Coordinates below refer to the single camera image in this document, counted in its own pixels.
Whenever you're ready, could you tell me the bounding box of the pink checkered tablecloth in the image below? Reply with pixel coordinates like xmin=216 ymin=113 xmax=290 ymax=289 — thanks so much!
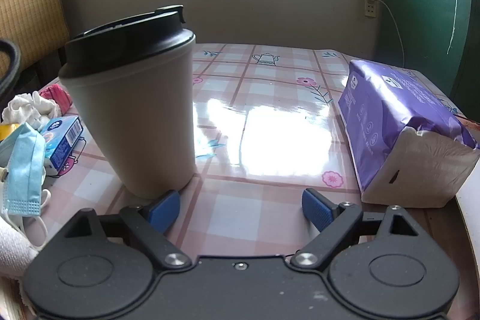
xmin=0 ymin=43 xmax=466 ymax=320

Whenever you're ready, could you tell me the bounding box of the yellow tape roll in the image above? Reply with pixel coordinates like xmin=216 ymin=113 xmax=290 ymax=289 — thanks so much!
xmin=0 ymin=124 xmax=19 ymax=141

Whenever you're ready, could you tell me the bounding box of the purple tissue pack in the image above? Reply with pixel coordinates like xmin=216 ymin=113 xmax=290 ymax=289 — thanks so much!
xmin=338 ymin=59 xmax=479 ymax=209

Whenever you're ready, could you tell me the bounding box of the small blue tissue packet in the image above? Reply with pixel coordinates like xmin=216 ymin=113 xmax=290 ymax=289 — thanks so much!
xmin=41 ymin=115 xmax=84 ymax=177

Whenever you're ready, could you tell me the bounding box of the white face mask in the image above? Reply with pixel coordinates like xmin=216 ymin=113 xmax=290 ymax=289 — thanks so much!
xmin=1 ymin=192 xmax=48 ymax=280

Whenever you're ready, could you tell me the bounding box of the beige cup with black lid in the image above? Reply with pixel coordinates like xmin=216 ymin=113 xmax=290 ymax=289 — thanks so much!
xmin=58 ymin=5 xmax=196 ymax=199

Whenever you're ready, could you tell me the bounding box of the black cable loop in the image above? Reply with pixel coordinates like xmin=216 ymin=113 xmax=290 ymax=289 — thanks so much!
xmin=0 ymin=38 xmax=22 ymax=96

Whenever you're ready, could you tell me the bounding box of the blue surgical face mask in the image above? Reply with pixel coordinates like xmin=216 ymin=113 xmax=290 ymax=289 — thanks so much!
xmin=1 ymin=123 xmax=46 ymax=217

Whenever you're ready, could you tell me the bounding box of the white cloth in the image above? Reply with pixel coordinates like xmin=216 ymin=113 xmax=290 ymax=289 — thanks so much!
xmin=1 ymin=91 xmax=62 ymax=130

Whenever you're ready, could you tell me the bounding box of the pink and white sock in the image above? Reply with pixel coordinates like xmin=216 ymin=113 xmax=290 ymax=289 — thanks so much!
xmin=39 ymin=84 xmax=72 ymax=115

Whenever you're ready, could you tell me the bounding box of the green cabinet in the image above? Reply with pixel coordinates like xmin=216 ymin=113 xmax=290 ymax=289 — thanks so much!
xmin=374 ymin=0 xmax=479 ymax=120

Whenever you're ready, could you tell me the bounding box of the woven bamboo chair back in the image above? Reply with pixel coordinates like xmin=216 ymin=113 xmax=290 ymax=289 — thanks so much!
xmin=1 ymin=0 xmax=70 ymax=71

